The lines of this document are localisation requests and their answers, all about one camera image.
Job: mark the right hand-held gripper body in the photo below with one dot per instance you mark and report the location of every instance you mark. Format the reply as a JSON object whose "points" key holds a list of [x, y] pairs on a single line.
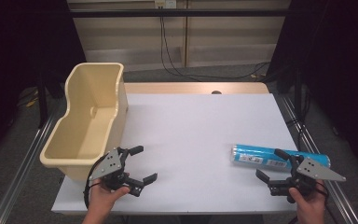
{"points": [[310, 170]]}

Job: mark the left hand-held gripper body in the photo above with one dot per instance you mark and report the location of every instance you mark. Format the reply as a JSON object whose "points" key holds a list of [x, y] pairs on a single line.
{"points": [[108, 166]]}

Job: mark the blue plastic-wrapped roll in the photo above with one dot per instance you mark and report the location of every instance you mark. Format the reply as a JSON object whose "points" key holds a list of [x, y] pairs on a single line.
{"points": [[248, 154]]}

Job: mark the cream plastic bin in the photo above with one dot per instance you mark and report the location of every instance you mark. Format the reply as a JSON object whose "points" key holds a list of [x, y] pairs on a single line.
{"points": [[84, 124]]}

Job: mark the person's left hand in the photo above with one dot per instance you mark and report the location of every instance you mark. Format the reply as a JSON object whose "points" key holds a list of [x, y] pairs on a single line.
{"points": [[101, 202]]}

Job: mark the person's right hand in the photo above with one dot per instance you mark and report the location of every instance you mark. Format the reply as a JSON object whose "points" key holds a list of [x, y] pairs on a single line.
{"points": [[310, 208]]}

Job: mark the black metal stand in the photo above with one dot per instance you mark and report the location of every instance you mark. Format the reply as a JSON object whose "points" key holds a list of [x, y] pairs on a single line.
{"points": [[42, 102], [298, 93]]}

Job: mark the white table mat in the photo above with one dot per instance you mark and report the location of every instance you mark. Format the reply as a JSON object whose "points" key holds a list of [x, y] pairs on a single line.
{"points": [[199, 130]]}

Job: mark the dark curtain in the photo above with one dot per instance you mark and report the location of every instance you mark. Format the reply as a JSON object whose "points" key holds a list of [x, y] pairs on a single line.
{"points": [[338, 62], [18, 40]]}

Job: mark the black horizontal bar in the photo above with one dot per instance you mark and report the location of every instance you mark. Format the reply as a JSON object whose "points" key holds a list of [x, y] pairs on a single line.
{"points": [[180, 12]]}

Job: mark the aluminium floor rail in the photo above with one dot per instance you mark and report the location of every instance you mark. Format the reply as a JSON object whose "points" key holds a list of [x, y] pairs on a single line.
{"points": [[21, 168], [320, 161]]}

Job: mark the white wall socket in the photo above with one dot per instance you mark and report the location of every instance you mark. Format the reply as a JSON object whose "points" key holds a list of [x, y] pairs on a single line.
{"points": [[166, 3]]}

